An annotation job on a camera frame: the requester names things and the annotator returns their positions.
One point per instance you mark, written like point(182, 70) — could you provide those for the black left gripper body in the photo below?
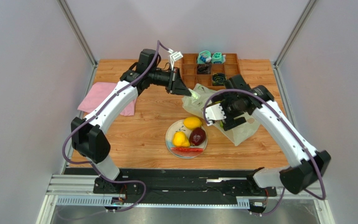
point(173, 80)

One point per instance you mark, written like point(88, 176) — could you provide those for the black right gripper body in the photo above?
point(229, 115)

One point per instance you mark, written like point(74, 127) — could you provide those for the pale green avocado plastic bag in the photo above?
point(195, 104)

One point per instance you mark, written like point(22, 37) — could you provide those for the yellow fake mango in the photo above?
point(192, 123)

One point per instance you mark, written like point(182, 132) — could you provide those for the dark red fake apple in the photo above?
point(197, 136)

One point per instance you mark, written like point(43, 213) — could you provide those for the yellow fake lemon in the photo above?
point(180, 140)

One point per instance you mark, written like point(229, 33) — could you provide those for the red fake watermelon slice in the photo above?
point(187, 151)

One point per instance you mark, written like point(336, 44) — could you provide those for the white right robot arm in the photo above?
point(306, 164)

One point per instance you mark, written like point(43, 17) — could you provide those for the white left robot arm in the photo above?
point(88, 134)

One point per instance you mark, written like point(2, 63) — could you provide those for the dark rolled sock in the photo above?
point(203, 69)

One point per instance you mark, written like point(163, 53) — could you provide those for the wooden compartment tray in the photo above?
point(188, 70)

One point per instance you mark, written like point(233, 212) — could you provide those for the teal rolled sock left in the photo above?
point(204, 57)

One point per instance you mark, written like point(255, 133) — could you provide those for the teal rolled sock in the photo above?
point(204, 57)
point(218, 58)

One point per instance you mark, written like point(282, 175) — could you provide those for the white blue ceramic plate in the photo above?
point(176, 127)

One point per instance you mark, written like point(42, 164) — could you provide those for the teal rolled sock right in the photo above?
point(218, 58)

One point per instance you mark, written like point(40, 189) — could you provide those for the pink folded t-shirt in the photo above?
point(98, 93)

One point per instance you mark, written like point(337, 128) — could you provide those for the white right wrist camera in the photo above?
point(214, 113)

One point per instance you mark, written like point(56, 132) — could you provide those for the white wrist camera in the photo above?
point(214, 113)
point(174, 56)

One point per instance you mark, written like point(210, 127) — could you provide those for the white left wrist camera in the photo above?
point(174, 56)

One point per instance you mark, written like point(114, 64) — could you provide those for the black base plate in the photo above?
point(183, 186)

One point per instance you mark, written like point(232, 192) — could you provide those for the aluminium frame rail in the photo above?
point(80, 195)

